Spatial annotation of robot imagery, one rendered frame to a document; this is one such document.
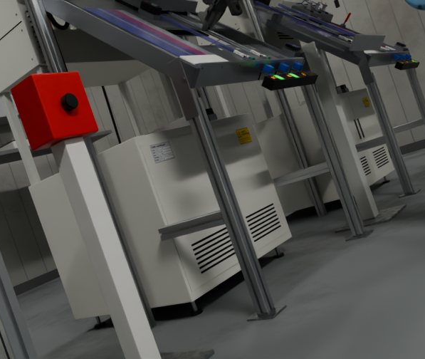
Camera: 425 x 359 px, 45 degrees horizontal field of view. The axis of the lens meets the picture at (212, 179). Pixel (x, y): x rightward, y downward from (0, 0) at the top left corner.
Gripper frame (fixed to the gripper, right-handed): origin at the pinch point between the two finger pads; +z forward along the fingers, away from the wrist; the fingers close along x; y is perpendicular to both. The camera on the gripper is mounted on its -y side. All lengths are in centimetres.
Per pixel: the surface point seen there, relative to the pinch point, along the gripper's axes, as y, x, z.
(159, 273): -57, 49, 57
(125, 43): -6.5, 49.0, 1.4
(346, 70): 41, -331, 68
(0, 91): 41, 49, 55
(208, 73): -33, 42, -6
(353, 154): -65, -49, 19
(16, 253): 116, -77, 301
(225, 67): -32.8, 34.2, -7.6
